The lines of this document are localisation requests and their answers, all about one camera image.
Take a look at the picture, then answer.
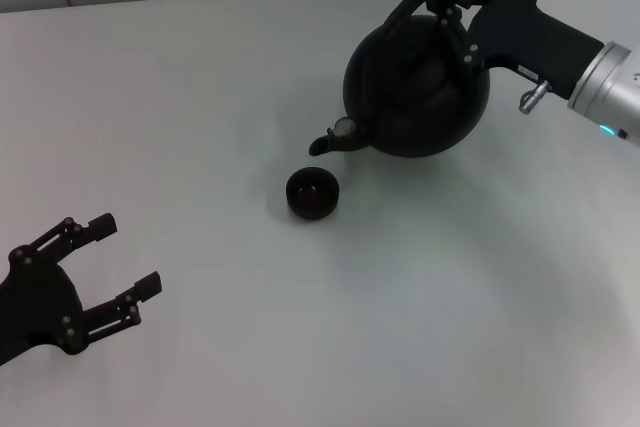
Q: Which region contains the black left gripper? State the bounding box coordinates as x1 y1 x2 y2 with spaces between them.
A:
0 212 164 369

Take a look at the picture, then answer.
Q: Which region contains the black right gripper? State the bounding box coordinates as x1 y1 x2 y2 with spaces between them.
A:
427 0 607 116

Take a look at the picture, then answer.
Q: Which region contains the black round teapot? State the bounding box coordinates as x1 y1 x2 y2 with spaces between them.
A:
308 0 492 158

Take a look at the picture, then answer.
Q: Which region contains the small dark teacup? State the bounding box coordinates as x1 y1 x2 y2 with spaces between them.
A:
285 166 341 222

